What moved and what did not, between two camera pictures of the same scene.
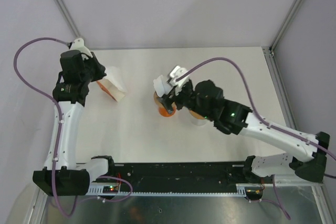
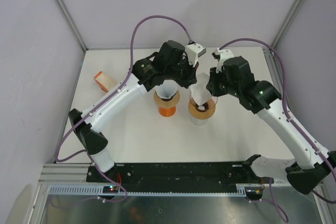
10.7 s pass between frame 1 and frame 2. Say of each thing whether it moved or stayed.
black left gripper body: moved
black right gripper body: moved
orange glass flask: stayed
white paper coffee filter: stayed
